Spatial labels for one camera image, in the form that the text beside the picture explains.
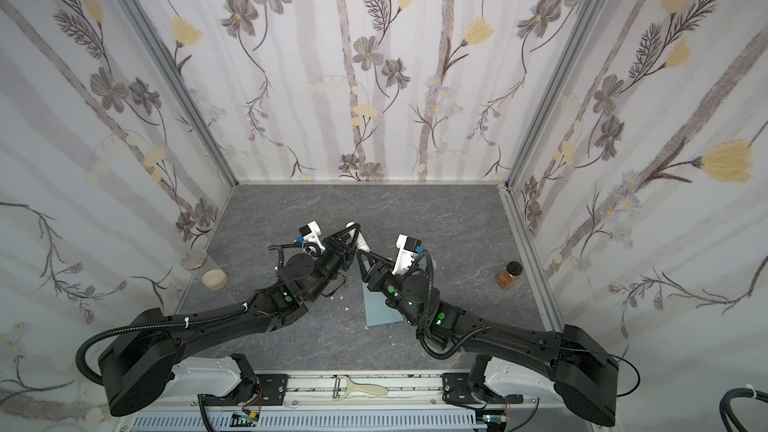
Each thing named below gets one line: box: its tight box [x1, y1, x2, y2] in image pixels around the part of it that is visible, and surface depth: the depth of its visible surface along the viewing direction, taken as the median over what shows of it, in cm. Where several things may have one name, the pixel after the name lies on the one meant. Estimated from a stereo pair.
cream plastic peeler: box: [332, 375, 388, 400], surface depth 76 cm
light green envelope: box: [362, 281, 404, 327], surface depth 88 cm
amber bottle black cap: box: [497, 261, 523, 290], surface depth 89 cm
